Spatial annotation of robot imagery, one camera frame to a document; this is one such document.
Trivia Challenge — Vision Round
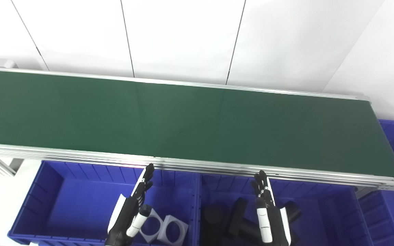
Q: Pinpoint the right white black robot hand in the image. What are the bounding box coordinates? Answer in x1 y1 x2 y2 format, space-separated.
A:
251 170 291 246

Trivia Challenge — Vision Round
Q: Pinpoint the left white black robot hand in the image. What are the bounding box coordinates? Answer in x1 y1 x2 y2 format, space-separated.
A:
105 163 155 246

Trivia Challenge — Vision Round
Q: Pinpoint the black T-shaped part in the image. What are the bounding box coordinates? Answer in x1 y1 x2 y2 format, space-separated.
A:
226 197 262 246

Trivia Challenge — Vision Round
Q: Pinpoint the white square part with hole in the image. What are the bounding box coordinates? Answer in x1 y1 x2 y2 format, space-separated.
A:
156 215 189 246
139 208 163 244

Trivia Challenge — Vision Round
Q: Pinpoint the blue bin with white parts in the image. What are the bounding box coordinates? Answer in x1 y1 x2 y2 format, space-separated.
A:
7 161 201 246

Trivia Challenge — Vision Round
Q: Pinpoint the black cylinder part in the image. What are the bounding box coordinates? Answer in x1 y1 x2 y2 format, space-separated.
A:
202 204 226 246

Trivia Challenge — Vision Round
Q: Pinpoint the blue bin with black parts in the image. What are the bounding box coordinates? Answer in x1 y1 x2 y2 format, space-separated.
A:
197 173 375 246

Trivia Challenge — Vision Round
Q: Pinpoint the short aluminium conveyor leg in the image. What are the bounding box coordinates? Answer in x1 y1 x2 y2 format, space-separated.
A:
354 186 379 199

